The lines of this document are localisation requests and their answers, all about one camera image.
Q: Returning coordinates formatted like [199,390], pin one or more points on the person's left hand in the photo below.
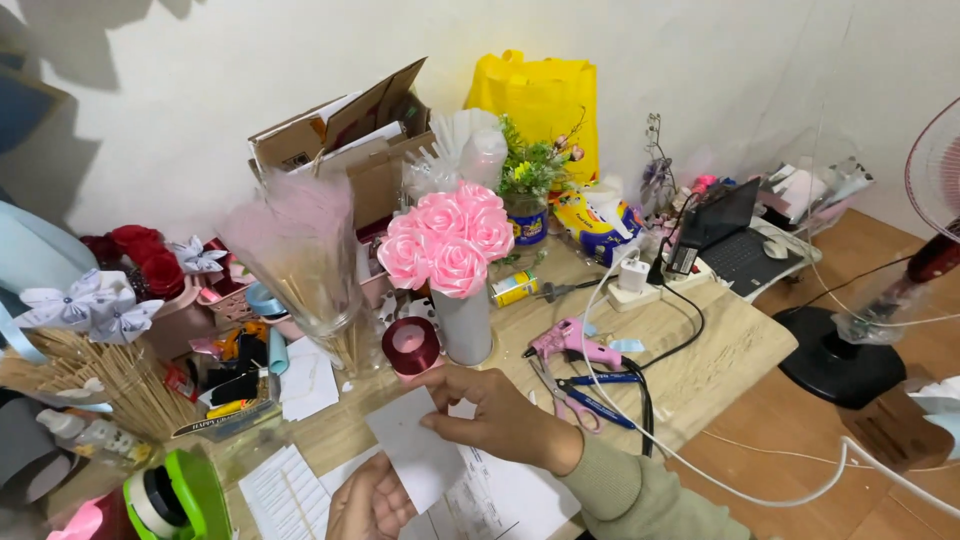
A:
[367,502]

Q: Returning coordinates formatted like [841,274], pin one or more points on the person's right hand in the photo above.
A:
[510,420]

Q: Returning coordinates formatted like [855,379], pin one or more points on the small white card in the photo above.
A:
[420,454]

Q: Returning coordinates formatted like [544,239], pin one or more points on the printed white paper sheet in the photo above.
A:
[510,502]

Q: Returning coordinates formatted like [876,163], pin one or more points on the lined white sticker sheet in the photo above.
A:
[285,495]

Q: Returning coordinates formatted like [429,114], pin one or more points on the pink glue gun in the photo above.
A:
[570,343]

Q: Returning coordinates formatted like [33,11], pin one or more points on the white cylinder vase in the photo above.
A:
[463,326]

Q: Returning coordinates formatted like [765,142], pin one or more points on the dark red ribbon spool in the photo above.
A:
[411,345]

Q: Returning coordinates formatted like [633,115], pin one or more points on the small yellow glue can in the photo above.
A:
[514,288]

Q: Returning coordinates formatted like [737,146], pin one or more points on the stack of white cards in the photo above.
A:
[307,382]

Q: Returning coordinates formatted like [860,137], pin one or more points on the light blue ribbon scrap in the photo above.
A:
[627,346]

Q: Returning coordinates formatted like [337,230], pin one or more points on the clear box of craft supplies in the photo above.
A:
[232,390]

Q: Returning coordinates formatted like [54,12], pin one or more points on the green tape dispenser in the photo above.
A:
[184,499]

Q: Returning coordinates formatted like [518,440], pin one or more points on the white charger plug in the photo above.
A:
[634,276]

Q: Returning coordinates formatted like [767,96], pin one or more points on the pink ribbon rose bouquet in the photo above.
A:
[448,240]

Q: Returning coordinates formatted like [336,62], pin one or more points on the white power strip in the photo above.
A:
[660,289]

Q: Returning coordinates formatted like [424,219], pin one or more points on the blue labelled glass jar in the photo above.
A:
[526,221]

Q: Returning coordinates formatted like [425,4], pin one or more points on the yellow and blue packet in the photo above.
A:
[596,221]

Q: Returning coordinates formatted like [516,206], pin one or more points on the light blue ribbon roll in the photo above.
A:
[264,300]

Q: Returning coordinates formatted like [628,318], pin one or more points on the black power adapter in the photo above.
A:
[682,261]

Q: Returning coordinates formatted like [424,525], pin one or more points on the clear glass vase with sticks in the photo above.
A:
[307,255]

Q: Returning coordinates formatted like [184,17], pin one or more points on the green artificial plant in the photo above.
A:
[532,165]

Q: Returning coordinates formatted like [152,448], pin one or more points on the pink plastic basket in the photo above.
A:
[180,319]

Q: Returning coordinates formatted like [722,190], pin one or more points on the bundle of clear plastic wrappers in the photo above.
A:
[457,154]

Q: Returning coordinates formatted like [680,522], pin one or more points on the bundle of wooden skewers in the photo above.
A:
[112,382]

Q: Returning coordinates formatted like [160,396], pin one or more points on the black laptop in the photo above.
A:
[739,251]

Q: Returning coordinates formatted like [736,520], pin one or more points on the clear glue bottle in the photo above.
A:
[90,436]

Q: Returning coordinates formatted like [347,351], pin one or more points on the pink paper piece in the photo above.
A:
[79,521]

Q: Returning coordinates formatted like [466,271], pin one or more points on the purple dried flower sprig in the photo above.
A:
[658,169]

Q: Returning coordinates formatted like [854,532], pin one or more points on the small white paper flower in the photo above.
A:
[196,255]

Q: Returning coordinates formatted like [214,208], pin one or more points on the open cardboard box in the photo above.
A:
[352,150]

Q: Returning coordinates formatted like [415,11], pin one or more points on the white computer mouse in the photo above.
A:
[775,249]

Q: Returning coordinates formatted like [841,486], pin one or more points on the yellow tote bag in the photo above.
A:
[540,105]

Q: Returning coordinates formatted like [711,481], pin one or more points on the bunch of red roses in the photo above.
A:
[146,259]

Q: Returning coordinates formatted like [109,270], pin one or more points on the standing fan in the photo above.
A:
[840,352]

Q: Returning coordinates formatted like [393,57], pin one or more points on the large white paper flowers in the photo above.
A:
[90,307]

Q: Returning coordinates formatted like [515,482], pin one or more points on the grey paper roll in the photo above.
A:
[26,450]

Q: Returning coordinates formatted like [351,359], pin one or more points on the heap of plastic wrapped items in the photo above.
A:
[814,187]

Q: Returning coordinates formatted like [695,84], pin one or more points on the light blue paper roll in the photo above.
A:
[37,251]

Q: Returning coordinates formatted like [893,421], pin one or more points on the blue framed board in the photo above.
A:
[22,105]

